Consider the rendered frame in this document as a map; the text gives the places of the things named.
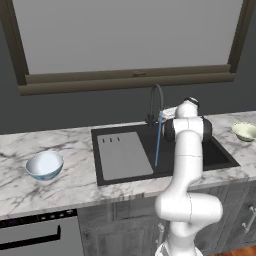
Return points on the black sink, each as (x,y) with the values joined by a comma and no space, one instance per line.
(213,156)

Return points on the grey dishwasher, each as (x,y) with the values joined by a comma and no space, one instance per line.
(40,238)

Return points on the white and blue bowl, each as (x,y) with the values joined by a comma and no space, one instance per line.
(44,165)

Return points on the brown framed window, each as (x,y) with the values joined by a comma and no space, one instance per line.
(126,33)

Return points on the grey sink draining board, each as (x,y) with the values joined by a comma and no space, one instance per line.
(125,156)

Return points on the blue water stream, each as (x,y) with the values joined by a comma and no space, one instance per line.
(158,143)

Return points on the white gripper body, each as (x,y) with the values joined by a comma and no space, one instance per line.
(169,112)

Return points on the black curved tap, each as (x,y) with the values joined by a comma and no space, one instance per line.
(156,90)

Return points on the pale green bowl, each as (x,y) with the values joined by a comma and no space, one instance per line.
(245,130)

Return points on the grey cupboard door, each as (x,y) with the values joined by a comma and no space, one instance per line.
(238,213)
(120,238)

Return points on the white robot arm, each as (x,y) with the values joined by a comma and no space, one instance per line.
(186,160)

